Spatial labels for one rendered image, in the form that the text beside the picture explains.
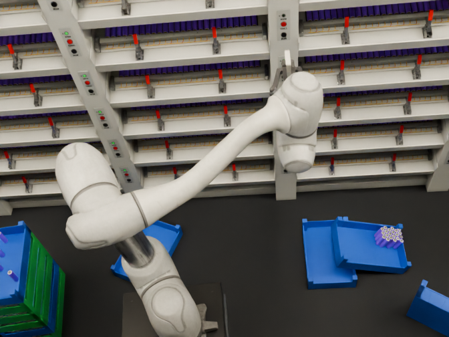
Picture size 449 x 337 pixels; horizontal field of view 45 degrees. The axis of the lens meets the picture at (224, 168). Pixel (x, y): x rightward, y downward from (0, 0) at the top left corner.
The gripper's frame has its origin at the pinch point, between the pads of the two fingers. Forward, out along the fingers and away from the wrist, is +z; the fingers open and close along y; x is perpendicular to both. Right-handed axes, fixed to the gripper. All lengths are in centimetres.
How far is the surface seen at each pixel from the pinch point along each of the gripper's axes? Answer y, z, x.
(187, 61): -33.5, 12.4, -8.6
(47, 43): -82, 20, -2
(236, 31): -16.1, 18.5, -2.4
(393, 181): 50, 16, -95
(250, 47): -11.5, 14.5, -6.2
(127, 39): -54, 19, -2
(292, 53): 2.6, 12.1, -7.9
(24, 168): -114, 13, -65
